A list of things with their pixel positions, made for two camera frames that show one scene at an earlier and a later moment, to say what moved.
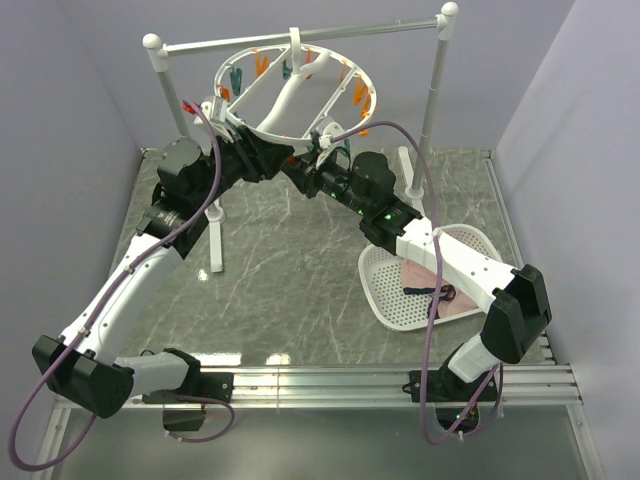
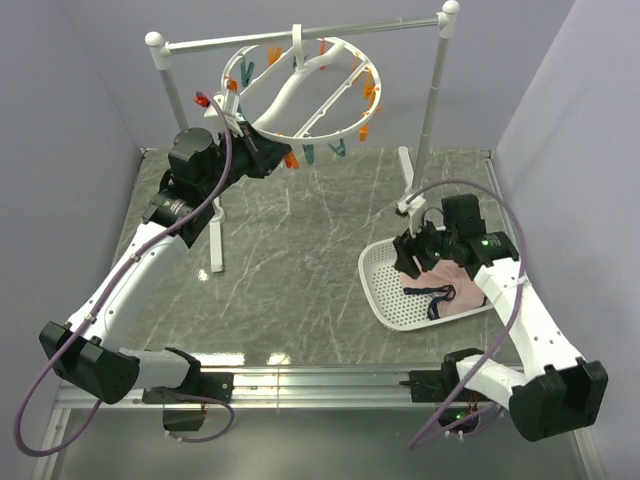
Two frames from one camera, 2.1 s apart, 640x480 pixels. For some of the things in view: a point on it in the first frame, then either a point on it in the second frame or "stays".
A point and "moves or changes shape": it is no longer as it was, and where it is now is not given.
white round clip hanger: [299, 70] moves or changes shape
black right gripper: [306, 179] -> [405, 261]
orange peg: [360, 91] -> [370, 90]
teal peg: [236, 80] -> [246, 74]
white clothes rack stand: [417, 186] stays
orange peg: [261, 65] -> [274, 55]
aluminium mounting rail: [324, 387] stays
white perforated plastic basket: [384, 294] stays
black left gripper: [261, 158] stays
